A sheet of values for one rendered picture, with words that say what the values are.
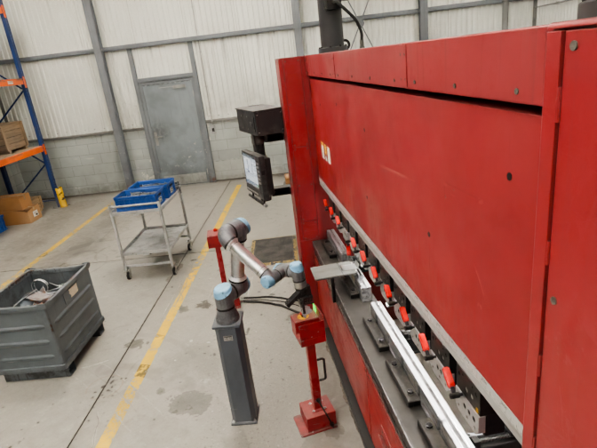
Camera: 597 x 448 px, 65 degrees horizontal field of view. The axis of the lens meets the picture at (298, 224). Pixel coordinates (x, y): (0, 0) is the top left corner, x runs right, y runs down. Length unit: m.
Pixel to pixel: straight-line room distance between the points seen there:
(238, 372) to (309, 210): 1.37
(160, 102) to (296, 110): 6.75
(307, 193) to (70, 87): 7.75
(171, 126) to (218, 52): 1.75
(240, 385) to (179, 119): 7.49
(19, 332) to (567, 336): 4.14
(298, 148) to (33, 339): 2.62
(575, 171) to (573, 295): 0.15
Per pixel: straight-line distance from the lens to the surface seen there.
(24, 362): 4.60
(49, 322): 4.28
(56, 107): 10.97
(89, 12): 10.33
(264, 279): 2.64
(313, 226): 3.79
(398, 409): 2.14
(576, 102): 0.60
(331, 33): 3.28
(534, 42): 1.00
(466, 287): 1.41
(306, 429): 3.34
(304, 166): 3.65
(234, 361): 3.16
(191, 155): 10.13
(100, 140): 10.72
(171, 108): 10.08
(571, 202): 0.62
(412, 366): 2.20
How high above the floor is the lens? 2.30
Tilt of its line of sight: 20 degrees down
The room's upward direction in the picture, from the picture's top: 7 degrees counter-clockwise
